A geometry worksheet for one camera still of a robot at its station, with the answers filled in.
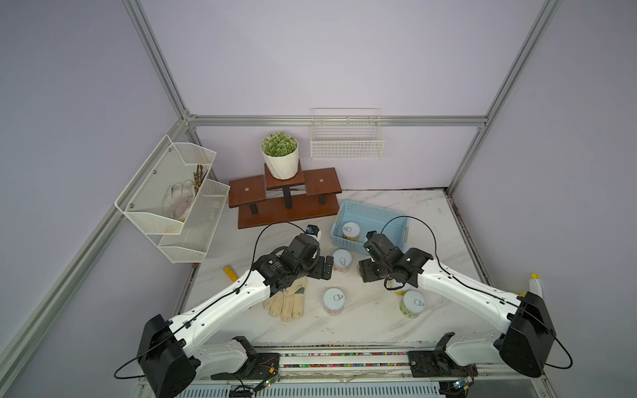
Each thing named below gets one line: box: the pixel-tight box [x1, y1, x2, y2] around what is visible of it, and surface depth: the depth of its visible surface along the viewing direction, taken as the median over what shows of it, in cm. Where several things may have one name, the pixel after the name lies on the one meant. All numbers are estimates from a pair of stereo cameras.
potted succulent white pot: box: [260, 131, 299, 180], surface depth 87 cm
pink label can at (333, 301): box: [323, 287, 346, 316], surface depth 84 cm
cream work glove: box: [262, 276, 308, 322], surface depth 87 cm
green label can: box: [399, 290, 426, 319], surface depth 83 cm
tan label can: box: [341, 221, 361, 243], surface depth 102 cm
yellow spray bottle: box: [519, 272, 544, 299], surface depth 75 cm
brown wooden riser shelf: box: [228, 159, 343, 230], surface depth 107 cm
